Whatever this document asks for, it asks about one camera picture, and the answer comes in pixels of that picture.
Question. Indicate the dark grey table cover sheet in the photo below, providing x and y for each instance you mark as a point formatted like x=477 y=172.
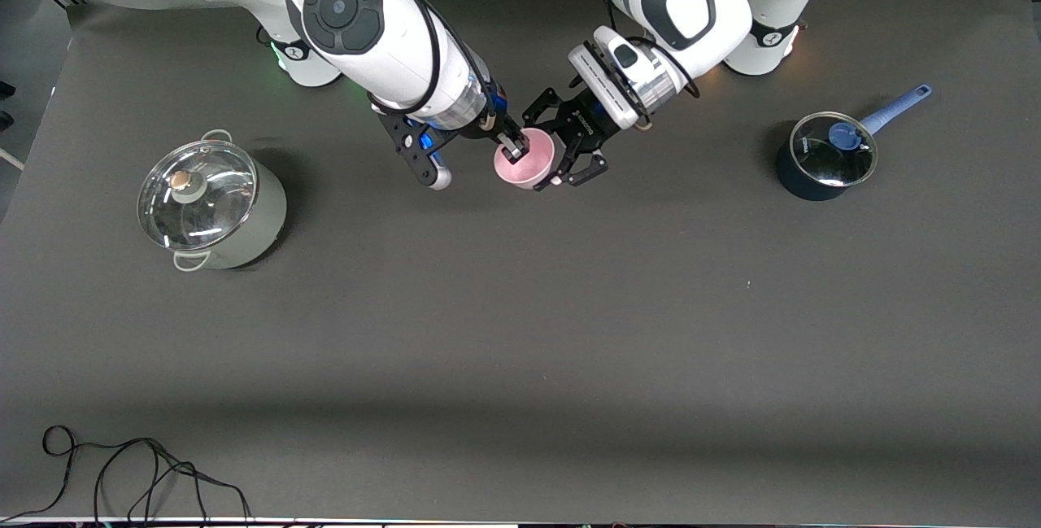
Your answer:
x=520 y=308

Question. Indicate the glass lid with blue knob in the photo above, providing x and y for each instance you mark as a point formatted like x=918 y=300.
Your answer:
x=829 y=158

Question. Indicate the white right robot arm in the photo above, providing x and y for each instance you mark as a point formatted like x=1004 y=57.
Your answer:
x=366 y=32

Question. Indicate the pink plastic cup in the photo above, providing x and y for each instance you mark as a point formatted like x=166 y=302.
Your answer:
x=533 y=170

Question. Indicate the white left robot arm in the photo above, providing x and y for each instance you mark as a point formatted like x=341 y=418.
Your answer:
x=691 y=7

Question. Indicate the dark blue saucepan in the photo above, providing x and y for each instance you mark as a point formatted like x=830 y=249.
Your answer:
x=793 y=182

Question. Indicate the glass lid with metal knob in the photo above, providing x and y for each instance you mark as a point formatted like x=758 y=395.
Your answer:
x=199 y=198

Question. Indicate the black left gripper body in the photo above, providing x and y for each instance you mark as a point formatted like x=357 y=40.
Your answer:
x=579 y=124

